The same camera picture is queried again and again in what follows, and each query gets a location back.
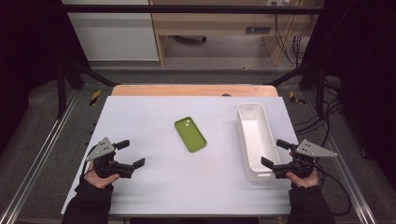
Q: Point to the white cabinet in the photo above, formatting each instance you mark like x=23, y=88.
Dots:
x=115, y=34

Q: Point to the black curtain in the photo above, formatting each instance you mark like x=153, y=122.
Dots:
x=367, y=62
x=28, y=46

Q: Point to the yellow black striped tape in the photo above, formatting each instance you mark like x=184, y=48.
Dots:
x=95, y=97
x=294, y=98

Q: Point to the dark round table grommet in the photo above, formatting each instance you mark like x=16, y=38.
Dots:
x=226, y=94

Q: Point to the white plastic storage bin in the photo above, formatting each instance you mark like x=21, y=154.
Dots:
x=258, y=133

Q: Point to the white table mat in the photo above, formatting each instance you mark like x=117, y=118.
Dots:
x=155, y=186

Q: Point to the black horizontal frame bar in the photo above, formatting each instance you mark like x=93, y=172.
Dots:
x=186, y=9

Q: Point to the grey power strip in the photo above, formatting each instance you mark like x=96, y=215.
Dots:
x=257, y=30

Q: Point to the black frame strut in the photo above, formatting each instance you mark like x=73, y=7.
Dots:
x=320, y=93
x=61, y=93

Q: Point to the wooden table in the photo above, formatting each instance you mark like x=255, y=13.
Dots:
x=174, y=90

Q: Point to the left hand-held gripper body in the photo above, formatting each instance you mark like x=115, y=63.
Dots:
x=104, y=149

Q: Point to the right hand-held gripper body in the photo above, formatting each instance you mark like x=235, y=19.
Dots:
x=311, y=151

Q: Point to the green phone case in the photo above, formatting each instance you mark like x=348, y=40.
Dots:
x=190, y=134

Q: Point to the aluminium floor rail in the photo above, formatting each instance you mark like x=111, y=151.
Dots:
x=348, y=177
x=37, y=161

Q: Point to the person's left hand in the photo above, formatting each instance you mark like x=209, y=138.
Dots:
x=99, y=182

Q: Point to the light wooden desk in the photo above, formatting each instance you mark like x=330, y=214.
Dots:
x=214, y=23

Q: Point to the person's right hand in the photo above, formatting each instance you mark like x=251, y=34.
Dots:
x=303, y=182

